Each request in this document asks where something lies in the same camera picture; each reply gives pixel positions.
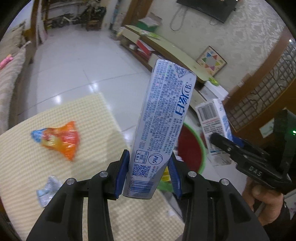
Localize blue white milk carton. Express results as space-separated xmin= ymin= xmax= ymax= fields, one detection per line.
xmin=195 ymin=99 xmax=233 ymax=166

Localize long blue toothpaste box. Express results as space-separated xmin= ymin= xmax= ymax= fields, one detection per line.
xmin=123 ymin=59 xmax=196 ymax=199

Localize right hand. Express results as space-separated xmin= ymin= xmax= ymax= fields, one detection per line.
xmin=242 ymin=177 xmax=284 ymax=226

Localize blue silver candy wrapper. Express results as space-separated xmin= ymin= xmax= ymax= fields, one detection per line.
xmin=36 ymin=176 xmax=62 ymax=208

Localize large red green-rimmed bin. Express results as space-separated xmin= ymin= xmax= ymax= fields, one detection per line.
xmin=177 ymin=123 xmax=206 ymax=174

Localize orange snack wrapper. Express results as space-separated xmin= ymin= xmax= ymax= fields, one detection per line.
xmin=31 ymin=121 xmax=80 ymax=161

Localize white shoe box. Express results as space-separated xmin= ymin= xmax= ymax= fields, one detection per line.
xmin=199 ymin=81 xmax=229 ymax=101

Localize chinese checkers board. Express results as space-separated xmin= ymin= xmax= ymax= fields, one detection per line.
xmin=196 ymin=46 xmax=227 ymax=77

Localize pink toy wand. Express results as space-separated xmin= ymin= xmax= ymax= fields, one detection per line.
xmin=0 ymin=54 xmax=14 ymax=70

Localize long tv cabinet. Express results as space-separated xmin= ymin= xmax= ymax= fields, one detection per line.
xmin=120 ymin=25 xmax=211 ymax=108

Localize striped beige sofa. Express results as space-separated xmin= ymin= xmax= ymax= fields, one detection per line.
xmin=1 ymin=21 xmax=32 ymax=133

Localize green white box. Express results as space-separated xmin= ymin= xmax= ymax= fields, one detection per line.
xmin=136 ymin=12 xmax=162 ymax=32

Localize white balance bike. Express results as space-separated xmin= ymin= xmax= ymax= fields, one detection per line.
xmin=51 ymin=14 xmax=80 ymax=28

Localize wall mounted television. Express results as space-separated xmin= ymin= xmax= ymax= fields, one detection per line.
xmin=177 ymin=0 xmax=239 ymax=23

